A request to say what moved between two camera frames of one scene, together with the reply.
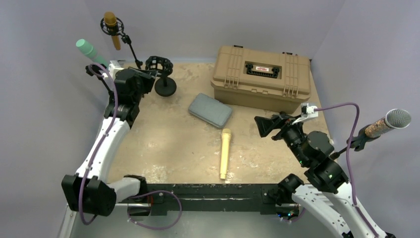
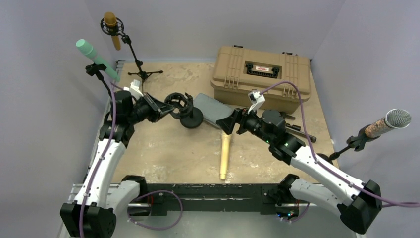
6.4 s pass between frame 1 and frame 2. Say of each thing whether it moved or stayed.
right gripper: moved
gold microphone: stayed
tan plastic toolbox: stayed
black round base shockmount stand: moved
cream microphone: stayed
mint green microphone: stayed
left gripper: moved
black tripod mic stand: stayed
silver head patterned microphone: stayed
